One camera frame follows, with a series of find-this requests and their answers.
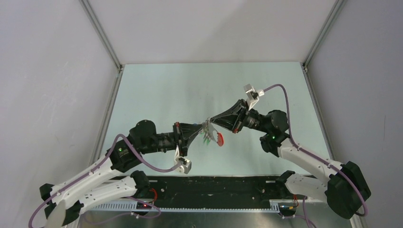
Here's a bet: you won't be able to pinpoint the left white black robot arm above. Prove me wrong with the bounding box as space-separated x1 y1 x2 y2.
39 120 208 228

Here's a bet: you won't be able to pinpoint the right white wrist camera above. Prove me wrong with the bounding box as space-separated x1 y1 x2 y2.
243 84 265 110

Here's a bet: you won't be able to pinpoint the aluminium frame post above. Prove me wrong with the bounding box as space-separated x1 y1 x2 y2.
79 0 123 72
302 0 347 73

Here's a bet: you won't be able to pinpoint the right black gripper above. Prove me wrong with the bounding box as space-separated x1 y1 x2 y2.
210 99 270 134

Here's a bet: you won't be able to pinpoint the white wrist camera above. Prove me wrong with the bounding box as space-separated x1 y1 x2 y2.
243 84 265 110
174 146 192 174

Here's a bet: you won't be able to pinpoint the red handled metal key holder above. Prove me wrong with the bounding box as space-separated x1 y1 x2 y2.
201 120 224 147

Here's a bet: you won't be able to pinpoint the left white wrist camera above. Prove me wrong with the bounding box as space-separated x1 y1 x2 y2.
174 146 192 174

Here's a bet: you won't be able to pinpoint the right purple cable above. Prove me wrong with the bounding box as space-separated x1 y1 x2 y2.
263 84 369 217

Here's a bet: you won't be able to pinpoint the left aluminium frame post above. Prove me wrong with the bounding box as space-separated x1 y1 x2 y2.
79 0 123 72

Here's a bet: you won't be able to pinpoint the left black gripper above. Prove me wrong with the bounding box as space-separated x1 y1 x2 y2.
140 122 203 158

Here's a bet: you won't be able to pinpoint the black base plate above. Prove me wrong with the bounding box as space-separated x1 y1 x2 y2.
133 175 303 209

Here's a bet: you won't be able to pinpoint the slotted cable duct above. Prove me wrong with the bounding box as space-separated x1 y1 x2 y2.
90 201 279 213

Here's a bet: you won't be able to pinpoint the right aluminium frame post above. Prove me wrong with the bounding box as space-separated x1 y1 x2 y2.
302 0 347 73

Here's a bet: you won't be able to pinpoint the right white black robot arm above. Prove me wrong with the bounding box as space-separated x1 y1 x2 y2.
209 99 371 219

